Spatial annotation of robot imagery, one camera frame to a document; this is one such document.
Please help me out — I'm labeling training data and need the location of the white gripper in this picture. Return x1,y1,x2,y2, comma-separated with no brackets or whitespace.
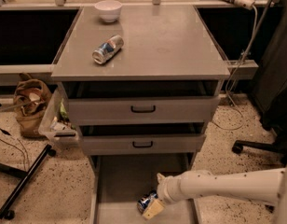
142,173,183,219

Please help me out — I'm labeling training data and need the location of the blue pepsi can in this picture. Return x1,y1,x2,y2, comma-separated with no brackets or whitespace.
92,35,124,64
137,190,158,214

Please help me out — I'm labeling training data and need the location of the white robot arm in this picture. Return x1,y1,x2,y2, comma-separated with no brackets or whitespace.
137,165,287,224

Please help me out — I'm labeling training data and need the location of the grey bottom drawer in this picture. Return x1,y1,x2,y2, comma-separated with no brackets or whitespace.
90,154,201,224

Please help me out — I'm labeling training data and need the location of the grey drawer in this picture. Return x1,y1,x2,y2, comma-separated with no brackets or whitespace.
90,154,201,224
80,134,206,155
68,97,220,125

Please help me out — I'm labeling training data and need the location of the grey middle drawer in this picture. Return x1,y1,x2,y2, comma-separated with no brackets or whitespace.
80,134,206,155

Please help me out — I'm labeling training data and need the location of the grey top drawer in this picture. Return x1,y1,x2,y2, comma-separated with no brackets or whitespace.
68,97,220,125

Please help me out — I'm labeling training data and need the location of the grey drawer cabinet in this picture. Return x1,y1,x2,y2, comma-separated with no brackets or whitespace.
50,5,230,224

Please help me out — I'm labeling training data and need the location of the blue pepsi can on counter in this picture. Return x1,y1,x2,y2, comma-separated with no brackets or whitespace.
92,35,124,64

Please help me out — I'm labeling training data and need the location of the clear plastic storage bin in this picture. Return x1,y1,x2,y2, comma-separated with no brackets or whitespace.
38,90,78,148

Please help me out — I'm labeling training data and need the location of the black office chair base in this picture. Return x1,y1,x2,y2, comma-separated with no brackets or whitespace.
232,140,283,154

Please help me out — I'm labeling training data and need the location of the black rolling stand leg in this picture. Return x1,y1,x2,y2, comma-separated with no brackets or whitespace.
0,145,56,220

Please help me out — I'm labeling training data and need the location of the white ceramic bowl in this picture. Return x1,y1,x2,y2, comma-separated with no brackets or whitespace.
94,0,123,22

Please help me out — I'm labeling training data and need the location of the grey cable on floor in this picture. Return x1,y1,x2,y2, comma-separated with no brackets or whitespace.
211,6,258,133

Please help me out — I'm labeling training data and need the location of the black cable on floor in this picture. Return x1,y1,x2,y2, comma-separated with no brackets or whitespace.
0,120,30,172

